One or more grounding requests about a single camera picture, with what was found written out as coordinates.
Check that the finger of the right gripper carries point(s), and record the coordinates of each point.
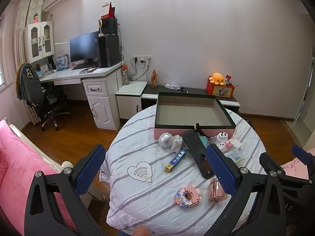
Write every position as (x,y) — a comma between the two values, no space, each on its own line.
(305,157)
(284,182)

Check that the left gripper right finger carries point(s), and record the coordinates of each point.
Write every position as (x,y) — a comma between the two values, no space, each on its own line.
(267,215)

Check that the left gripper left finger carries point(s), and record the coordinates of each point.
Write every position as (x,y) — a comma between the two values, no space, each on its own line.
(43,215)

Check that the rose gold metal cup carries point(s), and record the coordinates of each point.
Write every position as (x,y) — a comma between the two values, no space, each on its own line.
(216,192)

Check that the white travel plug adapter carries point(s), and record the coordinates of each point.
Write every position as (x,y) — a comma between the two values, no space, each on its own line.
(221,139)

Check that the pink donut brick model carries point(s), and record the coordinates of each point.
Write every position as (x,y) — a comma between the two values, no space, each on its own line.
(188,196)

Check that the black remote control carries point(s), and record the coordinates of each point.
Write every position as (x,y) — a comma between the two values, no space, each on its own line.
(198,151)

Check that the blue yellow small box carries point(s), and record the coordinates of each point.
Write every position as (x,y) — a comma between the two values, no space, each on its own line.
(175,161)

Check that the white rabbit night light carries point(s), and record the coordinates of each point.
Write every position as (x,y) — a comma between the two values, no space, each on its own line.
(168,141)

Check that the white usb charger cube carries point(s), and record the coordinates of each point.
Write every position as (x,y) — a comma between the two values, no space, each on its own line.
(232,144)

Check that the clear glass bottle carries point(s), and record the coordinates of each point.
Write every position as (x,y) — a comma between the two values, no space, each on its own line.
(211,140)

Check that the teal heart plastic case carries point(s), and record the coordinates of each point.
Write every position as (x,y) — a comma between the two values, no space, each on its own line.
(204,141)

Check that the black hair claw clip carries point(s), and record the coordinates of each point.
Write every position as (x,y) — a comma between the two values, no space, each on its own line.
(197,127)

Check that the pink quilt right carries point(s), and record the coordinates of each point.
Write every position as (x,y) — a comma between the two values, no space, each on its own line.
(296,168)

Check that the red cartoon storage box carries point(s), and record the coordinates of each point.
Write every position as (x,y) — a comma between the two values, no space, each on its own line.
(222,91)

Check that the orange octopus plush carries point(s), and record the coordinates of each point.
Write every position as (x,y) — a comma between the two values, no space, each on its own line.
(217,79)

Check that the white striped quilted tablecloth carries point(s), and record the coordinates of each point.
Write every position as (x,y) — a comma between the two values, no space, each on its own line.
(142,192)

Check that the pink and black storage box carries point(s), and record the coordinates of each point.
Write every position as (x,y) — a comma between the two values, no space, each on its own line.
(177,113)

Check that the black office chair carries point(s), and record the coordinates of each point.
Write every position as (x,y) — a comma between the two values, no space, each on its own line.
(55,104)

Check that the white desk with drawers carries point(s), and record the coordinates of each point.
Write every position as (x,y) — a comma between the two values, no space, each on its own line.
(100,88)

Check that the black white low tv cabinet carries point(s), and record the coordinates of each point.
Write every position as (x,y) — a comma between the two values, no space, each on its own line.
(137,96)

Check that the small orange figurine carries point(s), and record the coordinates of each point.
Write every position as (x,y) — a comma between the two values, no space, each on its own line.
(154,79)

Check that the orange cap water bottle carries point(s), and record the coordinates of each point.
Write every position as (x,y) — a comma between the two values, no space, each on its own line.
(125,74)

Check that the black computer monitor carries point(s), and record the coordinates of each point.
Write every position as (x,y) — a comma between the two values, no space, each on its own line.
(85,48)

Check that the black computer tower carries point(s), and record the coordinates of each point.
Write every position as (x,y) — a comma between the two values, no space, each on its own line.
(109,51)

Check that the white glass door cabinet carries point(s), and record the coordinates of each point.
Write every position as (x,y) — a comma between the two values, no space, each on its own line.
(38,41)

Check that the pink doll on cabinet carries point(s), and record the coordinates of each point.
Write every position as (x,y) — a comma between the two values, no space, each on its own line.
(35,18)

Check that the black speaker on tower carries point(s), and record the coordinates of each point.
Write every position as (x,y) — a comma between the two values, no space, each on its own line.
(108,26)

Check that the red paper bag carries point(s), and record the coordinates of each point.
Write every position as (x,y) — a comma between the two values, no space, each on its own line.
(107,11)

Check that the wall power outlet strip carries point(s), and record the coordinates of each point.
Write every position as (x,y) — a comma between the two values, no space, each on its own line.
(144,58)

